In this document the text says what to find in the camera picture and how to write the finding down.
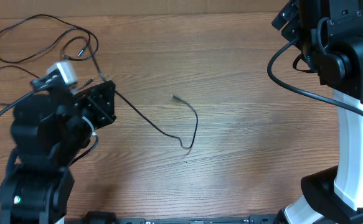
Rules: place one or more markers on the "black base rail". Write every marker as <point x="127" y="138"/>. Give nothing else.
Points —
<point x="107" y="217"/>

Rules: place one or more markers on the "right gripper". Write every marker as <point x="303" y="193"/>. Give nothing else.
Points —
<point x="292" y="32"/>

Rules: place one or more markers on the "cardboard box wall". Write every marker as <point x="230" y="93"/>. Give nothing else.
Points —
<point x="13" y="9"/>

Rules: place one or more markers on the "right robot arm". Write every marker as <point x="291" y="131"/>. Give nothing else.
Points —
<point x="329" y="37"/>

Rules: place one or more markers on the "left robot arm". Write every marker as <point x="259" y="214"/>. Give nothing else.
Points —
<point x="49" y="130"/>

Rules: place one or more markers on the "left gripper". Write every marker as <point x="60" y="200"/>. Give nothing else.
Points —
<point x="104" y="111"/>

